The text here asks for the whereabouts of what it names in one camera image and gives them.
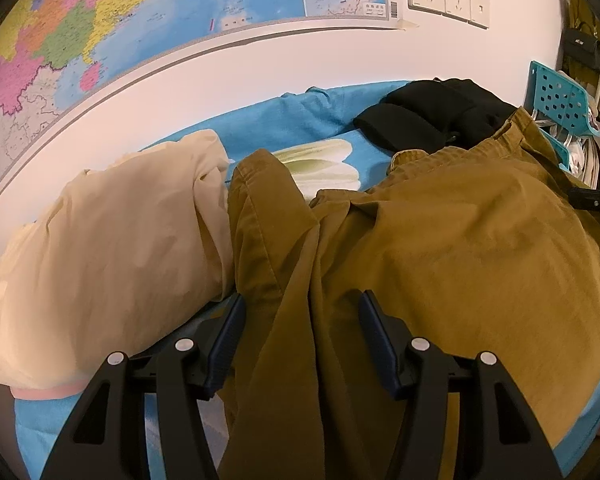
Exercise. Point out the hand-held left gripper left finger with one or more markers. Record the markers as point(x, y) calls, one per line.
point(226, 336)

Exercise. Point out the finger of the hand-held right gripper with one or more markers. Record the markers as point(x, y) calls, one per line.
point(594, 202)

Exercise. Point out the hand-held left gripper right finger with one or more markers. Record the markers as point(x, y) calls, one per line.
point(377, 336)

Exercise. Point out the olive brown pants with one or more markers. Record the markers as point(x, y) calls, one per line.
point(455, 270)

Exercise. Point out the white items in rack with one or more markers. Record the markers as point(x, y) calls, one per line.
point(582, 155)

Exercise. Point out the teal perforated plastic rack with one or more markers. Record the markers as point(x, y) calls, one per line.
point(560, 92)

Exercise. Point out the cream beige cloth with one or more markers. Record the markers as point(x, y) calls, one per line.
point(105, 250)

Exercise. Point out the black handbag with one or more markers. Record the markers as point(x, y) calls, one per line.
point(582, 49)

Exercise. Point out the mustard yellow hanging garment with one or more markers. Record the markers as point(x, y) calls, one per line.
point(585, 15)

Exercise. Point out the black garment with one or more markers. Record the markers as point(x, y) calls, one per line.
point(425, 110)

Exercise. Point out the blue flower print bed sheet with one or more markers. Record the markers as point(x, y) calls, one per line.
point(320, 105)

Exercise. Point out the colourful wall map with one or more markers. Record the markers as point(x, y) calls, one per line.
point(130, 20)

